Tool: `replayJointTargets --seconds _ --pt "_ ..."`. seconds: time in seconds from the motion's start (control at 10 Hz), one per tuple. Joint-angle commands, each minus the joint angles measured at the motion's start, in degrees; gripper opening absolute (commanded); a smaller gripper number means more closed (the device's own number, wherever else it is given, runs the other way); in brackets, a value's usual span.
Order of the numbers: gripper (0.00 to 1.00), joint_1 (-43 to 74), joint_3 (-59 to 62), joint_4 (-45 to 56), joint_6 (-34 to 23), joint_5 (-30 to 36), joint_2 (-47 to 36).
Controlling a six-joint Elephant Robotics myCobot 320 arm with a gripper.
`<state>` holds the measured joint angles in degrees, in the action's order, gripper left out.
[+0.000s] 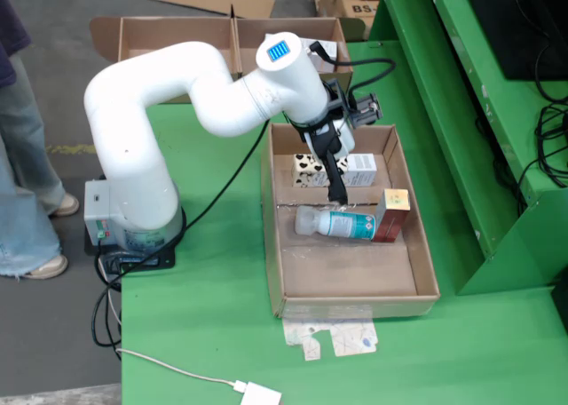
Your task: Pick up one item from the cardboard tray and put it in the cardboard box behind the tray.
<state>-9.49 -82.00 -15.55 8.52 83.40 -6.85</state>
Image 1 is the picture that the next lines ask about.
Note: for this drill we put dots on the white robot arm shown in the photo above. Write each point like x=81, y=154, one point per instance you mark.
x=133, y=134

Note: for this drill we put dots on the cow print carton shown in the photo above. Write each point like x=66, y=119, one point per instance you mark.
x=306, y=169

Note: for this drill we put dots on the white power adapter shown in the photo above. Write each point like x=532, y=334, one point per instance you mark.
x=262, y=394

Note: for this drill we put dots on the beige shoe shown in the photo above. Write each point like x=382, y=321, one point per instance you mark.
x=49, y=267
x=66, y=205

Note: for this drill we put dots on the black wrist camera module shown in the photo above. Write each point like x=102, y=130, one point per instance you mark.
x=366, y=109

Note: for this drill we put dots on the white teal spray bottle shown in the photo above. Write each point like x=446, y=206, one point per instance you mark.
x=346, y=225

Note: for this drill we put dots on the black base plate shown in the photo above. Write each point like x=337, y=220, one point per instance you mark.
x=151, y=263

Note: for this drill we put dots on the large cardboard tray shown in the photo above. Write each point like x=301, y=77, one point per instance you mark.
x=346, y=272

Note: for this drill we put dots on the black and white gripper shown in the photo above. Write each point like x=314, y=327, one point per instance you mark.
x=324, y=140

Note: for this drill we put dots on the small carton with metallic top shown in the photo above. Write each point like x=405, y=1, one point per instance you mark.
x=392, y=218

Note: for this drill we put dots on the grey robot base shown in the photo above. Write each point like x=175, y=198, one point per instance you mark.
x=100, y=200

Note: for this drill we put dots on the cardboard box printed BS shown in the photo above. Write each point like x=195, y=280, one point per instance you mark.
x=359, y=5

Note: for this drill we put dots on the white carton with orange stripe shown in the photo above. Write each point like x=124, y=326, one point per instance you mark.
x=330, y=65

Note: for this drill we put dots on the green metal shelf unit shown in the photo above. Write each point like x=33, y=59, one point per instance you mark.
x=444, y=134

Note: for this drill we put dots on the person in purple shirt, jeans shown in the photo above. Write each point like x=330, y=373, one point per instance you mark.
x=22, y=156

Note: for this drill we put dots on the flattened patterned carton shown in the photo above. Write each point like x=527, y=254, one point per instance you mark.
x=350, y=338

